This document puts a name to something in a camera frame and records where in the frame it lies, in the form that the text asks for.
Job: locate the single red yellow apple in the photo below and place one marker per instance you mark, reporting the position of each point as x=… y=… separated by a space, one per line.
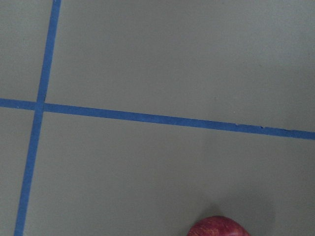
x=217 y=226

